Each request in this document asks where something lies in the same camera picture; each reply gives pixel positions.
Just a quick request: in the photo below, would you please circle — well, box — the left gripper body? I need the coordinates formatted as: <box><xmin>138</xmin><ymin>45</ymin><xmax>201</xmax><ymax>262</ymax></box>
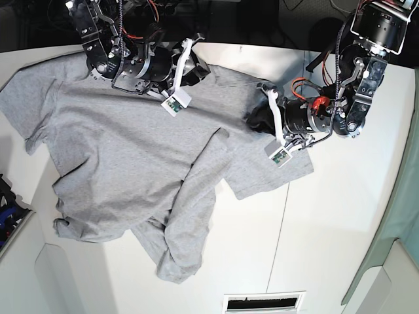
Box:
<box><xmin>283</xmin><ymin>97</ymin><xmax>333</xmax><ymax>137</ymax></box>

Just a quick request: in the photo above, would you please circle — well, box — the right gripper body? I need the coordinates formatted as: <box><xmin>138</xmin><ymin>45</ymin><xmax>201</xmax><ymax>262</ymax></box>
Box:
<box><xmin>130</xmin><ymin>47</ymin><xmax>173</xmax><ymax>87</ymax></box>

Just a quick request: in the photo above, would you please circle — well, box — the grey t-shirt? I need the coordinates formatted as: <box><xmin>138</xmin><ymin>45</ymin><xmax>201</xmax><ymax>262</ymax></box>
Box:
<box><xmin>1</xmin><ymin>53</ymin><xmax>313</xmax><ymax>284</ymax></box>

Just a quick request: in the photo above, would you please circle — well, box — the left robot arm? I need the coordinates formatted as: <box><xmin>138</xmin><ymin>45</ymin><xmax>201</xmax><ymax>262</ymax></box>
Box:
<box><xmin>246</xmin><ymin>1</ymin><xmax>418</xmax><ymax>145</ymax></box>

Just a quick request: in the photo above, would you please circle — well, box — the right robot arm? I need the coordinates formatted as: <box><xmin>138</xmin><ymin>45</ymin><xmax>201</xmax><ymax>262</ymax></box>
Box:
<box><xmin>65</xmin><ymin>1</ymin><xmax>211</xmax><ymax>94</ymax></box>

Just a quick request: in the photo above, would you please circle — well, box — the white slotted vent panel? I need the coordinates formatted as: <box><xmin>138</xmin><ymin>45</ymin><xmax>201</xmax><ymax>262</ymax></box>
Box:
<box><xmin>222</xmin><ymin>291</ymin><xmax>306</xmax><ymax>314</ymax></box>

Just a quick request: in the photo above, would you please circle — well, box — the blue and black cable bundle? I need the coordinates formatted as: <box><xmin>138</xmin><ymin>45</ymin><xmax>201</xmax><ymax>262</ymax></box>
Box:
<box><xmin>0</xmin><ymin>173</ymin><xmax>30</xmax><ymax>251</ymax></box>

